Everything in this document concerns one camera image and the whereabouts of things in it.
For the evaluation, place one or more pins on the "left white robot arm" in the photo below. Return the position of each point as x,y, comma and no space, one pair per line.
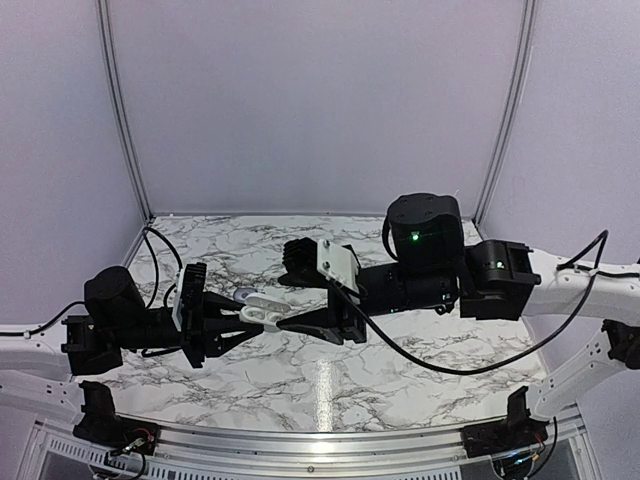
57,361

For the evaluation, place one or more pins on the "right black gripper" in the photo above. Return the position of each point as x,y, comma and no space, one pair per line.
328,324

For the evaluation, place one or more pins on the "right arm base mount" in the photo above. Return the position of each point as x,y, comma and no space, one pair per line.
505,437

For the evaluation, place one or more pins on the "white earbud charging case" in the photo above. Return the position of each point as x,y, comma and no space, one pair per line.
264,310

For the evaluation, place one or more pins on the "blue earbud charging case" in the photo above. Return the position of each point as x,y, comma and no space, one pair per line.
241,293

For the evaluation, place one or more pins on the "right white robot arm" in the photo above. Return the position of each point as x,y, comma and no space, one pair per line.
575,287

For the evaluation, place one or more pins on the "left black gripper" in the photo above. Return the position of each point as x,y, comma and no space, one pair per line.
192,344

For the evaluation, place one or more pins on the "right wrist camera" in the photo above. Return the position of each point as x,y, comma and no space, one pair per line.
314,264

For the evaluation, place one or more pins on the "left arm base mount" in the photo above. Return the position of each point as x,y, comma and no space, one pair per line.
128,445

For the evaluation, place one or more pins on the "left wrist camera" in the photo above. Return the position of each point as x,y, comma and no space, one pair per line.
189,290

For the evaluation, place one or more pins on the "left aluminium corner post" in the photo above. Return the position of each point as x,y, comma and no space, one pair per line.
107,40

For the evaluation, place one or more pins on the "aluminium front rail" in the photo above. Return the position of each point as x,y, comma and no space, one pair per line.
191,452

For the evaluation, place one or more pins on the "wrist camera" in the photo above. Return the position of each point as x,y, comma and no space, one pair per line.
314,264
189,290

